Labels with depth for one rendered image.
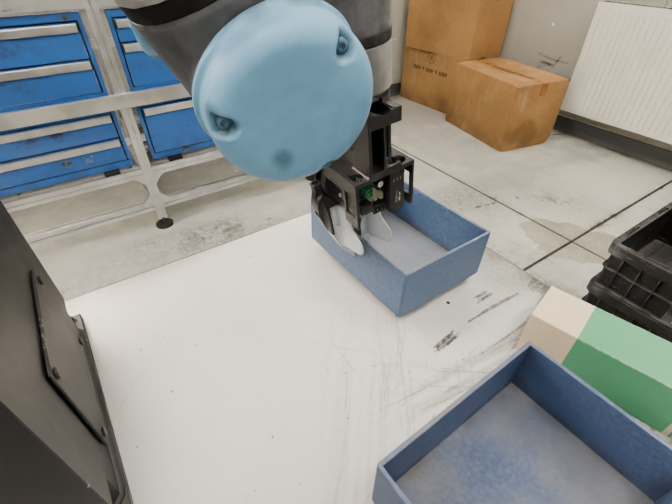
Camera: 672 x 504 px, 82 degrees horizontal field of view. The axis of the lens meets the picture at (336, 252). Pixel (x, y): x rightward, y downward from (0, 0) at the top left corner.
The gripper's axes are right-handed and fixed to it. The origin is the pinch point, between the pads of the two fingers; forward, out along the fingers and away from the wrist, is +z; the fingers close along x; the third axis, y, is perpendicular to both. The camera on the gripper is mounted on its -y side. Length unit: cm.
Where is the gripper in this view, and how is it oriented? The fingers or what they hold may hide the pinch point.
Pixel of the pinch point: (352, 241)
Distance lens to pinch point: 50.3
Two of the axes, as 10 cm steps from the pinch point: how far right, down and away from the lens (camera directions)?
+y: 5.4, 5.4, -6.5
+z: 1.0, 7.2, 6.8
